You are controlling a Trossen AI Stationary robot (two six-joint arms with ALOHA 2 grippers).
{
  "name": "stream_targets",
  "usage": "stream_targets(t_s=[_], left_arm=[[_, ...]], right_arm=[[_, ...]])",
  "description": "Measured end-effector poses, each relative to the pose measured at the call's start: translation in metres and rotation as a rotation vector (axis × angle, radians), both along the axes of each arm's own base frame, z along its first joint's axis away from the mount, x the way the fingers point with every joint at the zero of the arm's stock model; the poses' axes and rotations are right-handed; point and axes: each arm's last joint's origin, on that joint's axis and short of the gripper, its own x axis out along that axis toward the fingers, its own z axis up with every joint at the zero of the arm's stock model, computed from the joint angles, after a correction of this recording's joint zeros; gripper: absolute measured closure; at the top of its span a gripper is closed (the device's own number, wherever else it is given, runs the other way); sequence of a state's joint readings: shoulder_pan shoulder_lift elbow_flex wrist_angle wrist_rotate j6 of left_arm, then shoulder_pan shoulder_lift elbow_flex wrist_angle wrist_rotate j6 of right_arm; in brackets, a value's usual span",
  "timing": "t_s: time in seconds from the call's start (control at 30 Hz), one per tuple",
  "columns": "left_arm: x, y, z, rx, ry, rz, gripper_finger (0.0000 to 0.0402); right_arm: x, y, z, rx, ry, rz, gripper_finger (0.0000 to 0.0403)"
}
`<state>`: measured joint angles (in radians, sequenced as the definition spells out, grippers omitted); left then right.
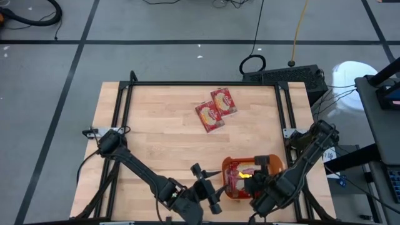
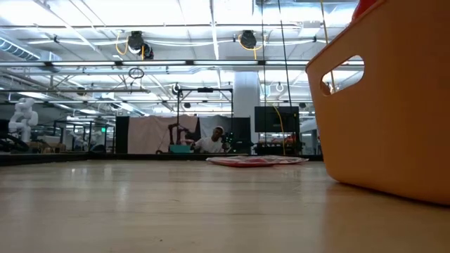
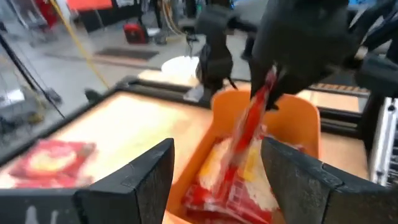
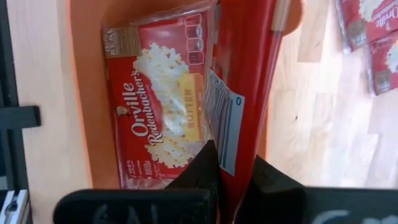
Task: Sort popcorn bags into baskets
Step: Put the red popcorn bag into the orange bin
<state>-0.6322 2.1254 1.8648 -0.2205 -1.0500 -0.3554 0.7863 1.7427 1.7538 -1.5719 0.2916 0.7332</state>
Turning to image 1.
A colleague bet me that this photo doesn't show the black looped cable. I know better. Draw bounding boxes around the black looped cable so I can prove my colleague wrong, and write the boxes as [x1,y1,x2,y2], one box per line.
[239,0,267,76]

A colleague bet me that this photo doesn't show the black desk monitor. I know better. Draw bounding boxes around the black desk monitor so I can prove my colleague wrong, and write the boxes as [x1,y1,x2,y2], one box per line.
[374,79,400,111]

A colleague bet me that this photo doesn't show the red Orville popcorn bag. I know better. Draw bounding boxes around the red Orville popcorn bag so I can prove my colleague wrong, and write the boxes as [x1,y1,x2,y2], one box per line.
[209,87,238,118]
[225,170,251,199]
[227,159,259,173]
[194,100,226,134]

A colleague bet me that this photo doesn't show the white paper note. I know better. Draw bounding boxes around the white paper note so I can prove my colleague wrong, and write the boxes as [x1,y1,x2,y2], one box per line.
[321,146,337,163]

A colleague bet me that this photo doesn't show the black vacuum hose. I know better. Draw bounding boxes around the black vacuum hose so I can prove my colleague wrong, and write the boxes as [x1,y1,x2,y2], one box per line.
[0,0,63,28]

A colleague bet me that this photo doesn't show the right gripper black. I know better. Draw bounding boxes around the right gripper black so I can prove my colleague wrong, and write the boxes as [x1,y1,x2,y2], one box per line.
[245,154,284,205]

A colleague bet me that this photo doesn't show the black perforated computer case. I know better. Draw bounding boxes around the black perforated computer case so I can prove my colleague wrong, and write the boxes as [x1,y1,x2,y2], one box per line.
[242,64,329,107]

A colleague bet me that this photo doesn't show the yellow hanging cable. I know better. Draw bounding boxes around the yellow hanging cable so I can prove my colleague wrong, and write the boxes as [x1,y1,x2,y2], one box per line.
[287,0,311,68]

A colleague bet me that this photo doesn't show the black floor cable bundle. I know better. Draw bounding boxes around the black floor cable bundle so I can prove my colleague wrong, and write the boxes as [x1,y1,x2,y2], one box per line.
[212,0,251,9]

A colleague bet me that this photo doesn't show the orange plastic basket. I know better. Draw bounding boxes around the orange plastic basket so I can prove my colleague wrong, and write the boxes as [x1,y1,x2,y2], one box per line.
[221,154,286,201]

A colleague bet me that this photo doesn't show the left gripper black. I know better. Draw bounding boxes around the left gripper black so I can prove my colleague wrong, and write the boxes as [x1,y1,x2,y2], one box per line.
[190,162,229,216]

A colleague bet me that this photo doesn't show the black aluminium rig frame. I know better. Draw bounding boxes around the black aluminium rig frame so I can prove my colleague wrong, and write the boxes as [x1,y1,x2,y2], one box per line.
[73,70,337,225]

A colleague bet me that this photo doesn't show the black keyboard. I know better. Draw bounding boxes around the black keyboard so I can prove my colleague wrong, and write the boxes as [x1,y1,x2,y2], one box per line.
[386,165,400,204]

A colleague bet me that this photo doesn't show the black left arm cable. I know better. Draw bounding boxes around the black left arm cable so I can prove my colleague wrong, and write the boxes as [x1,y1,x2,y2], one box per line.
[76,148,106,185]

